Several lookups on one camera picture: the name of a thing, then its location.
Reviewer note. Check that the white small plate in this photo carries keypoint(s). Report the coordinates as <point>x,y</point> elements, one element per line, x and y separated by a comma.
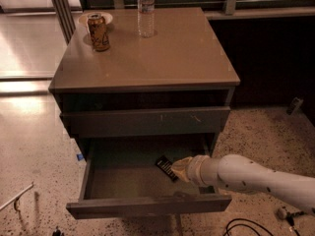
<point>84,18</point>

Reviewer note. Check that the clear plastic water bottle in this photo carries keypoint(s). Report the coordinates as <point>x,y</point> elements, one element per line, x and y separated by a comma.
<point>146,18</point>

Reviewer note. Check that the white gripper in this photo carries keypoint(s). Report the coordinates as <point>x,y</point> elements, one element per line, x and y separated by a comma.
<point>196,170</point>

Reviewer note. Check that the white metal rod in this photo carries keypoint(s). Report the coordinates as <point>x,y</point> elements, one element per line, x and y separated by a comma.
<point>17,196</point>

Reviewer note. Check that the grey drawer cabinet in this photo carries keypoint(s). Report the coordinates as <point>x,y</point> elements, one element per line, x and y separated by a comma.
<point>182,66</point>

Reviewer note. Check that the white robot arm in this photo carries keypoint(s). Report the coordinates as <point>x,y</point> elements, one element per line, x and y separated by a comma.
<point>241,174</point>

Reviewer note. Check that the gold beverage can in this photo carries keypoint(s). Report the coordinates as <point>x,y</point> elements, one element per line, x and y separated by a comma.
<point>98,31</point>

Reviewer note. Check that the closed upper drawer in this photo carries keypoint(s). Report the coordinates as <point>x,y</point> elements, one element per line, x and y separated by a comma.
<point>146,122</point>

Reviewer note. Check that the blue tape piece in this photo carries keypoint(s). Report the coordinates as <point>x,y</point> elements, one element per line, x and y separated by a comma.
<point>79,156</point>

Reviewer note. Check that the grey power strip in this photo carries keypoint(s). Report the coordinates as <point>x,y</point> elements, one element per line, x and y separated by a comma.
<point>283,213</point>

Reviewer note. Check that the open middle drawer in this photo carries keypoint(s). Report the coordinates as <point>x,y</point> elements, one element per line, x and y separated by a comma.
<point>121,179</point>

